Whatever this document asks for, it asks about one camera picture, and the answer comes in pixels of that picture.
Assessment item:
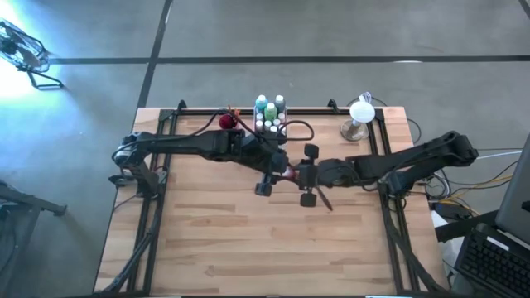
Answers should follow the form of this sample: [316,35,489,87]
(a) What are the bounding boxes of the black wire floor fan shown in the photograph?
[0,18,65,90]

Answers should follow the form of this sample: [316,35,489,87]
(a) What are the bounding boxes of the white plastic bin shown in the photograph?
[253,105,290,140]

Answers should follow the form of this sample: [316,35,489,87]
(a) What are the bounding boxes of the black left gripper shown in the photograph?
[253,142,297,198]

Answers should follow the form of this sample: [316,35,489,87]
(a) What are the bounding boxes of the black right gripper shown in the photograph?
[291,142,320,209]

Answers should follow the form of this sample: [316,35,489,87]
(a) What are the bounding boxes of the black aluminium rig frame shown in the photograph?
[101,99,448,297]

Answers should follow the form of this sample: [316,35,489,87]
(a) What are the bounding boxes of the dark grey side desk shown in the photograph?
[0,181,67,298]

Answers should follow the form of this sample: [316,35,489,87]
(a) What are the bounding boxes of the black keyboard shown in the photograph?
[454,223,530,298]

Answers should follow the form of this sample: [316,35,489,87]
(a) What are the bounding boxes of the red plastic cup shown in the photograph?
[218,113,239,131]

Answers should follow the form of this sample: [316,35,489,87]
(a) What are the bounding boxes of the grey monitor back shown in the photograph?
[494,134,530,245]

